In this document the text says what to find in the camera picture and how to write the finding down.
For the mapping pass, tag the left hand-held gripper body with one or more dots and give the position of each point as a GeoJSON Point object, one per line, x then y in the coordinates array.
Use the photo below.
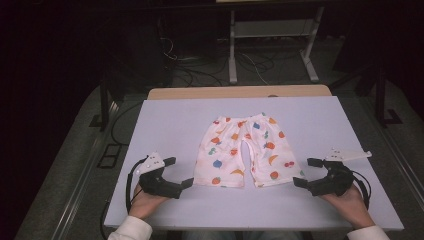
{"type": "Point", "coordinates": [156, 185]}

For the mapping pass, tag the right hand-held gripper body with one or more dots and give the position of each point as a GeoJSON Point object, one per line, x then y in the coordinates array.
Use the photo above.
{"type": "Point", "coordinates": [336, 181]}

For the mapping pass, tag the white fruit print pants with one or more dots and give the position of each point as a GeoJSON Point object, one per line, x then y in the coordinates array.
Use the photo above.
{"type": "Point", "coordinates": [230, 156]}

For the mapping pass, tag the person's left hand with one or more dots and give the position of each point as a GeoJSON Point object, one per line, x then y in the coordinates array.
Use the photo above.
{"type": "Point", "coordinates": [143, 205]}

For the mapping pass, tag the person's right hand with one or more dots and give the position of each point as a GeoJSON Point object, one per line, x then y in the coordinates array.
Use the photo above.
{"type": "Point", "coordinates": [353, 210]}

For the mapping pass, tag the black metal stand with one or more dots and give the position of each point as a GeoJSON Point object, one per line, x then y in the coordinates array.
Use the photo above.
{"type": "Point", "coordinates": [104, 100]}
{"type": "Point", "coordinates": [381, 96]}

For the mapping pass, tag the white metal stand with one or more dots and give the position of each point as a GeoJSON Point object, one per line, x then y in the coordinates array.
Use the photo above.
{"type": "Point", "coordinates": [232, 50]}

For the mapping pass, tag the black rectangular floor frame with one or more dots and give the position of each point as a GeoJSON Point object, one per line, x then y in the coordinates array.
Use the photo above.
{"type": "Point", "coordinates": [109, 156]}

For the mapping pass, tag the metal floor rail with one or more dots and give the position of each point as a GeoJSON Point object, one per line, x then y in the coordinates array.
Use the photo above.
{"type": "Point", "coordinates": [78, 190]}
{"type": "Point", "coordinates": [405, 166]}

